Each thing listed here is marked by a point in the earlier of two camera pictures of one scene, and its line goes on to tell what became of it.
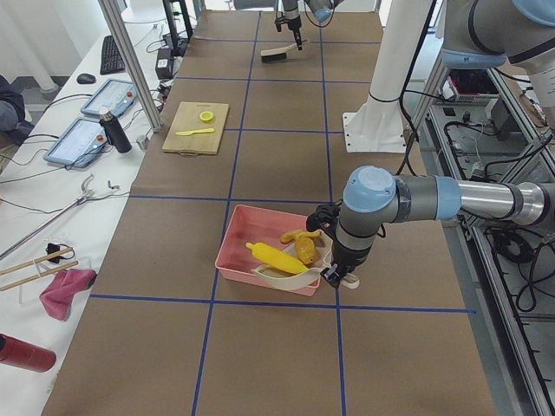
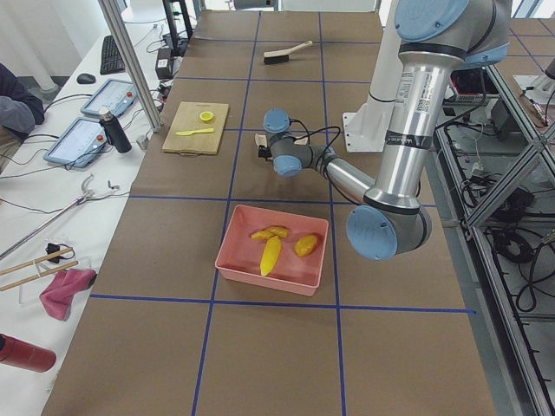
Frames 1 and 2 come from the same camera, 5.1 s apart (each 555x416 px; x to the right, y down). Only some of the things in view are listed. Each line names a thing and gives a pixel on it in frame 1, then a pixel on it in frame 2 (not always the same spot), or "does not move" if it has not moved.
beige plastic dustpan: x=290 y=281 → x=261 y=139
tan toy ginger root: x=290 y=237 → x=278 y=231
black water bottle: x=114 y=131 does not move
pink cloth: x=56 y=297 does not move
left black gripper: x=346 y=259 → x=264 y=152
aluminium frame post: x=127 y=52 does not move
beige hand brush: x=279 y=54 does not move
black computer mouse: x=86 y=79 does not move
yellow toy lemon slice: x=205 y=115 does not move
